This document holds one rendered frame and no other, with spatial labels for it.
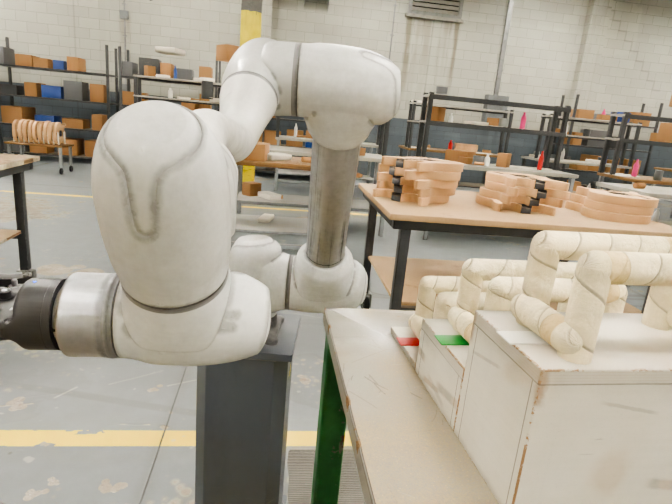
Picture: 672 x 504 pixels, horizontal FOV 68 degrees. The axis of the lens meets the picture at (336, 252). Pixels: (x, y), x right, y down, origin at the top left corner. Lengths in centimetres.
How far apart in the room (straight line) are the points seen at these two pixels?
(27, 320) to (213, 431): 100
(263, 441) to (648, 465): 106
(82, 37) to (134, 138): 1191
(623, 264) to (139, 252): 43
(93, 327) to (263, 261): 83
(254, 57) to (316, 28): 1082
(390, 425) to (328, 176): 56
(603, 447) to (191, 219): 46
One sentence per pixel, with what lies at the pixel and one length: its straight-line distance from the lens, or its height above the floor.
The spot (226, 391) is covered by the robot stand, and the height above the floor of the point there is 57.
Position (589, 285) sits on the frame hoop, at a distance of 52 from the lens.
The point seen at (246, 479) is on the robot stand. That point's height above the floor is 29.
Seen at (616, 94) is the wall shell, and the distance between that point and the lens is 1417.
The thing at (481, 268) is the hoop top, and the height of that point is 112.
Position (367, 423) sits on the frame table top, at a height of 93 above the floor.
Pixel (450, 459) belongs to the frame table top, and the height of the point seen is 93.
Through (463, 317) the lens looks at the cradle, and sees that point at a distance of 73.
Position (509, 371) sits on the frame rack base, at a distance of 56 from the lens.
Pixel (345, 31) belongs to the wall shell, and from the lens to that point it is 1182.
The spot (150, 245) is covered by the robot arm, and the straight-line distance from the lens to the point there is 41.
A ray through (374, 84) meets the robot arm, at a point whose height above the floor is 137.
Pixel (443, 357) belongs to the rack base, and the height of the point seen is 100.
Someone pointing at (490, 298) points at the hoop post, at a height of 110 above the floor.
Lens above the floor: 131
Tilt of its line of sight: 15 degrees down
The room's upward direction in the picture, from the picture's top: 5 degrees clockwise
